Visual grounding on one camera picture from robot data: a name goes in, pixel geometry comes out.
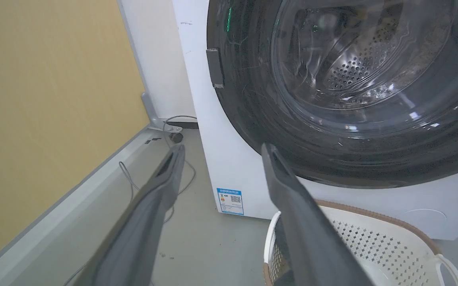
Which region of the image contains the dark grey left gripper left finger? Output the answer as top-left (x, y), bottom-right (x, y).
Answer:
top-left (73, 144), bottom-right (186, 286)

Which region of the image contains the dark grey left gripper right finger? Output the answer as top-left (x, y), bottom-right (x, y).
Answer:
top-left (261, 143), bottom-right (375, 286)

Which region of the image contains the dark round washing machine door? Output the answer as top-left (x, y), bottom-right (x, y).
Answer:
top-left (206, 0), bottom-right (458, 189)

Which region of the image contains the white washing machine body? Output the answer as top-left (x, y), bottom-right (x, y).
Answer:
top-left (172, 0), bottom-right (458, 241)

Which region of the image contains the white perforated laundry basket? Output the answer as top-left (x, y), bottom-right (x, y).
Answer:
top-left (263, 200), bottom-right (458, 286)

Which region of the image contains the blue energy label sticker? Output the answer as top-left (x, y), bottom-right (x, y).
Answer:
top-left (217, 188), bottom-right (244, 216)

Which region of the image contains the thin grey power cable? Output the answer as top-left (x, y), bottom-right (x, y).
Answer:
top-left (63, 115), bottom-right (198, 286)

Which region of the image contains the grey door handle latch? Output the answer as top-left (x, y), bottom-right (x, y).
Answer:
top-left (206, 48), bottom-right (225, 89)

